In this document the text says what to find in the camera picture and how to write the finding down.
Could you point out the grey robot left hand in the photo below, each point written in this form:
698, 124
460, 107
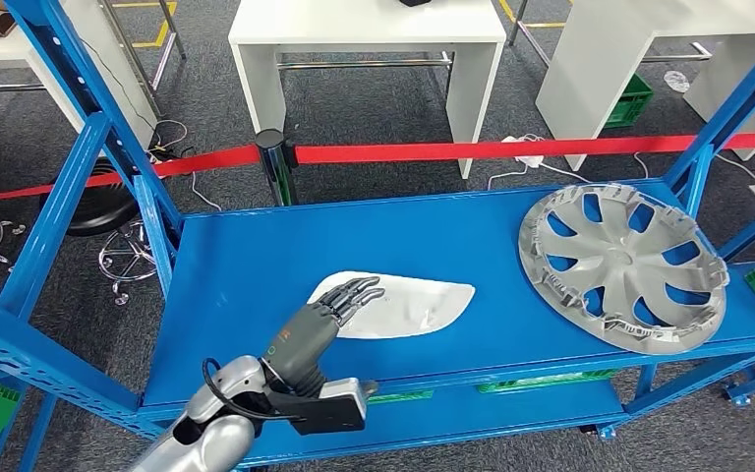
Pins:
302, 339

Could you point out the white curved car panel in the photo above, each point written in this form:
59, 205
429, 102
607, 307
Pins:
416, 306

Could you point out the red barrier belt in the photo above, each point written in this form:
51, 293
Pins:
482, 151
221, 158

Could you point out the silver wheel hubcap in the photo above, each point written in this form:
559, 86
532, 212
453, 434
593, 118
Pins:
618, 257

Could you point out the small black object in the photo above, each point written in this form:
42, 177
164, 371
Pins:
415, 3

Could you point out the dark smartphone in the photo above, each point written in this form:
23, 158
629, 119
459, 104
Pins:
0, 25

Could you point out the clear plastic wrapper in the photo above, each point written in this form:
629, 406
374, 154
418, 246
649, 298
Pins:
677, 81

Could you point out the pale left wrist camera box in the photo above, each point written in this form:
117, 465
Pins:
342, 391

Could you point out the black barrier post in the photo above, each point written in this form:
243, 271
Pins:
276, 169

